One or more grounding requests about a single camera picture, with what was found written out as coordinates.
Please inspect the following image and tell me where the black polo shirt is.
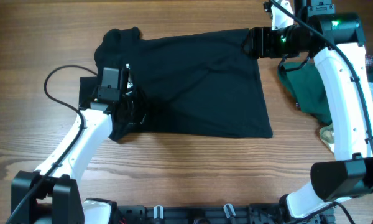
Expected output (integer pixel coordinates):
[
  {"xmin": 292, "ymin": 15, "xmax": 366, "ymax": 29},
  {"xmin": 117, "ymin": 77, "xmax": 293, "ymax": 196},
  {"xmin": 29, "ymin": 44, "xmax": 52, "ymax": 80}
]
[{"xmin": 94, "ymin": 27, "xmax": 273, "ymax": 141}]

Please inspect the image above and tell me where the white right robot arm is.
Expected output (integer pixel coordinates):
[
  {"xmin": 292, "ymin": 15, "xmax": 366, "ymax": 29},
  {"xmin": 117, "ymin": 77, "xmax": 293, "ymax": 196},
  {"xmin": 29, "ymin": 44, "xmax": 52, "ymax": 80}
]
[{"xmin": 244, "ymin": 12, "xmax": 373, "ymax": 223}]

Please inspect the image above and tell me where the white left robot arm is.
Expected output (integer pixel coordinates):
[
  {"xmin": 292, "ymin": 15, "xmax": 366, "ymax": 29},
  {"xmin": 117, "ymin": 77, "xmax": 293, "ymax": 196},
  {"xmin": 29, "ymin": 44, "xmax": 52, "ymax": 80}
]
[{"xmin": 7, "ymin": 87, "xmax": 145, "ymax": 223}]

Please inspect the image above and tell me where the green garment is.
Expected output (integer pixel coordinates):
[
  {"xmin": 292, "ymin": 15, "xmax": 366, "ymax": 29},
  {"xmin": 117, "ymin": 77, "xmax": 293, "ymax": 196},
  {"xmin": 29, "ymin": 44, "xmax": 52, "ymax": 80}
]
[{"xmin": 278, "ymin": 63, "xmax": 373, "ymax": 124}]

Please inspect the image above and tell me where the beige cream garment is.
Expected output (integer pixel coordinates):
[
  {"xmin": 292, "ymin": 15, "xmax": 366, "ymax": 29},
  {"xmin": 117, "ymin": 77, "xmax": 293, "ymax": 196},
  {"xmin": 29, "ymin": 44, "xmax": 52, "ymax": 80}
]
[{"xmin": 320, "ymin": 124, "xmax": 334, "ymax": 153}]

